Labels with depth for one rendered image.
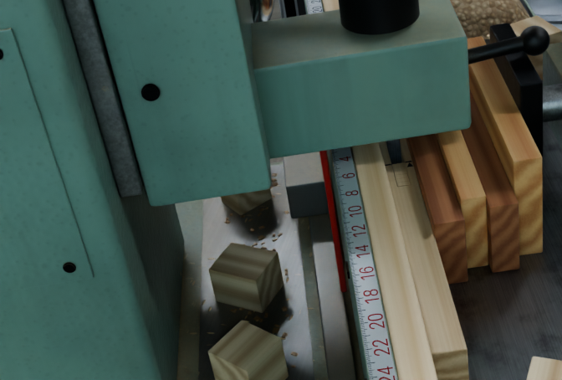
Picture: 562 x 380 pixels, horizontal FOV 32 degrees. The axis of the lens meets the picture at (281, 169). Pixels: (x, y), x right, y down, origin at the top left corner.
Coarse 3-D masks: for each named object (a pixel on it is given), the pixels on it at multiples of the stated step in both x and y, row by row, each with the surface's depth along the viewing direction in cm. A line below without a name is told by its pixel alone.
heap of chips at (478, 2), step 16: (464, 0) 89; (480, 0) 89; (496, 0) 89; (512, 0) 90; (464, 16) 89; (480, 16) 89; (496, 16) 89; (512, 16) 89; (528, 16) 91; (464, 32) 89; (480, 32) 89
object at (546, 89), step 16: (496, 32) 70; (512, 32) 69; (512, 64) 66; (528, 64) 65; (512, 80) 66; (528, 80) 64; (528, 96) 64; (544, 96) 68; (560, 96) 68; (528, 112) 65; (544, 112) 68; (560, 112) 68; (528, 128) 65
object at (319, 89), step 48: (432, 0) 66; (288, 48) 64; (336, 48) 63; (384, 48) 62; (432, 48) 62; (288, 96) 63; (336, 96) 63; (384, 96) 64; (432, 96) 64; (288, 144) 65; (336, 144) 65
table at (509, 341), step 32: (544, 128) 76; (544, 160) 72; (544, 192) 69; (544, 224) 66; (544, 256) 64; (480, 288) 62; (512, 288) 62; (544, 288) 61; (480, 320) 60; (512, 320) 60; (544, 320) 59; (480, 352) 58; (512, 352) 57; (544, 352) 57
